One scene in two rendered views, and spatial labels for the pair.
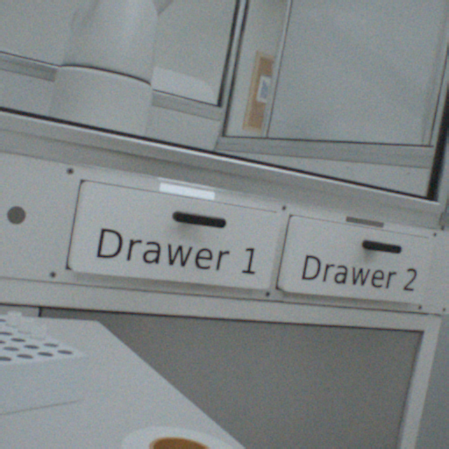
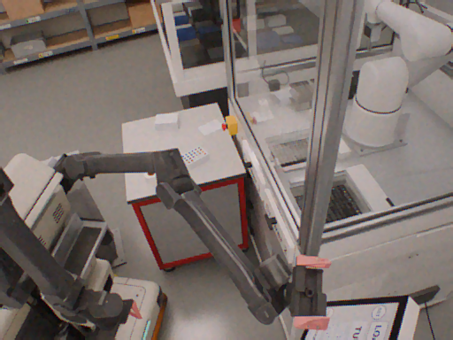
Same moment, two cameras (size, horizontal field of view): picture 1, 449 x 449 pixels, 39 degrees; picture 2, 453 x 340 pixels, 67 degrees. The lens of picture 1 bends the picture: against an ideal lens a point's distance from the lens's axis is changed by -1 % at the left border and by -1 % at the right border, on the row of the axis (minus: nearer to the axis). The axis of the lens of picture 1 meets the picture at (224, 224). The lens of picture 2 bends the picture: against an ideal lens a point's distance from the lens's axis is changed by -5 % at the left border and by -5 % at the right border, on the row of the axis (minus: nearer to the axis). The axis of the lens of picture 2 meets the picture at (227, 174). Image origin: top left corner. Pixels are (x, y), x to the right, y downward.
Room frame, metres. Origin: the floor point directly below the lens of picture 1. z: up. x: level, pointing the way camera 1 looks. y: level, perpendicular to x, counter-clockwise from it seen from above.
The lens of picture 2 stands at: (1.13, -1.03, 1.99)
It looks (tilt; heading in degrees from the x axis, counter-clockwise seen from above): 46 degrees down; 110
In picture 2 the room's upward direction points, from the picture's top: 7 degrees counter-clockwise
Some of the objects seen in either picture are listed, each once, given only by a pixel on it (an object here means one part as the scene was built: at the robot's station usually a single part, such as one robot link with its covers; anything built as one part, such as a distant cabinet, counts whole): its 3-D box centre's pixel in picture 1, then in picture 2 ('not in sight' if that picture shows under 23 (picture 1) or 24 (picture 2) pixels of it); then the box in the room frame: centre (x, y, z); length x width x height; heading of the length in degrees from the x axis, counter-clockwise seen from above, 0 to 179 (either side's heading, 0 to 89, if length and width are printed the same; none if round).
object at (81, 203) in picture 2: not in sight; (80, 218); (-0.19, -0.07, 0.38); 0.30 x 0.30 x 0.76; 36
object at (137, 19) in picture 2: not in sight; (142, 11); (-1.40, 3.27, 0.28); 0.41 x 0.32 x 0.28; 36
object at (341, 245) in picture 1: (360, 262); (278, 224); (1.01, -0.22, 0.87); 0.29 x 0.02 x 0.11; 120
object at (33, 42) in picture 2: not in sight; (28, 43); (-2.63, 2.35, 0.22); 0.40 x 0.30 x 0.17; 36
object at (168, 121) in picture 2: not in sight; (167, 121); (0.27, 0.41, 0.79); 0.13 x 0.09 x 0.05; 16
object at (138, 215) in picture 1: (181, 239); (253, 168); (0.85, 0.05, 0.87); 0.29 x 0.02 x 0.11; 120
